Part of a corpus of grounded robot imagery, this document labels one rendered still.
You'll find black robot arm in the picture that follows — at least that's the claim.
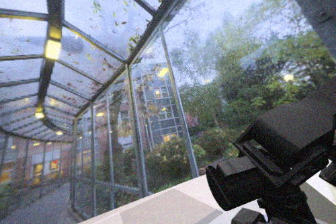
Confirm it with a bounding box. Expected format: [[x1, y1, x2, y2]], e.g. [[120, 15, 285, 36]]
[[206, 75, 336, 211]]

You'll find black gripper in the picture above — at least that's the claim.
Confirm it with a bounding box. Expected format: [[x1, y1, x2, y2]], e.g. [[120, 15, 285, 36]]
[[230, 190, 320, 224]]

